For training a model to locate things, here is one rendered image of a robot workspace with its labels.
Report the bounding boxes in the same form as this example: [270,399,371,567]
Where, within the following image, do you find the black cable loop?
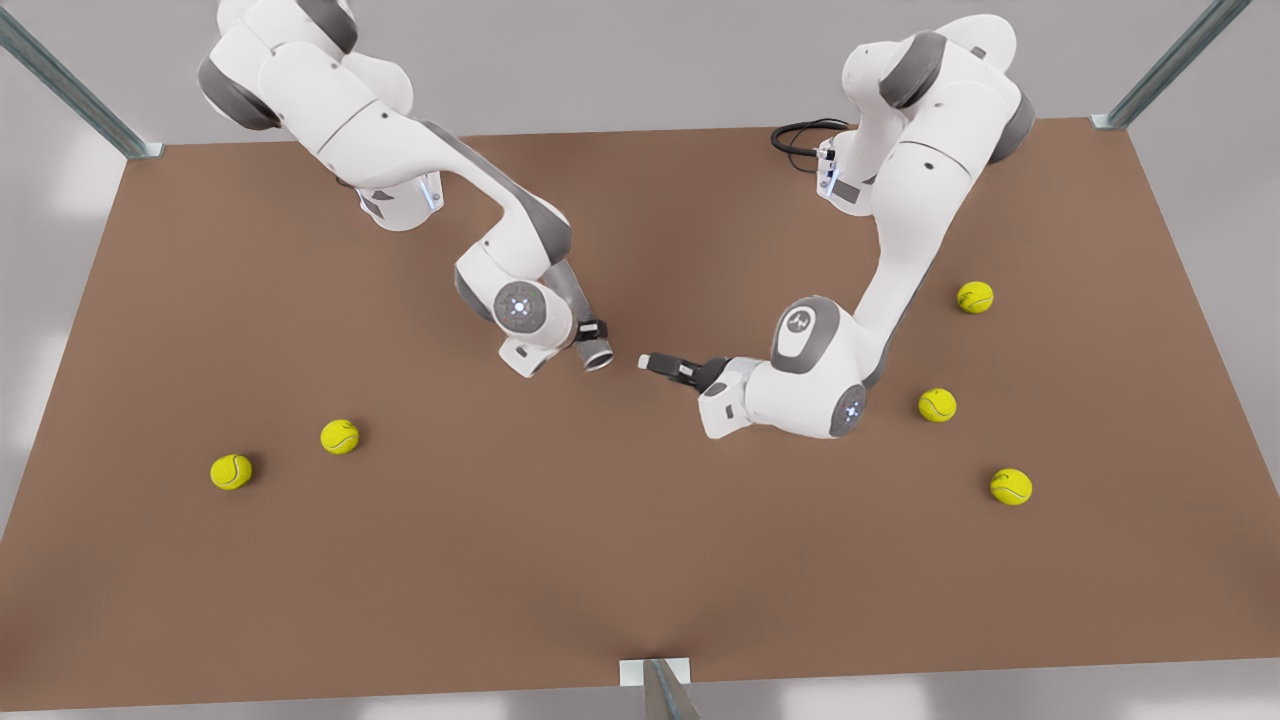
[771,118,852,175]

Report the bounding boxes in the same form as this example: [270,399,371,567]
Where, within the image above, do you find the silver frame post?
[619,657,702,720]
[0,8,164,160]
[1090,0,1253,130]

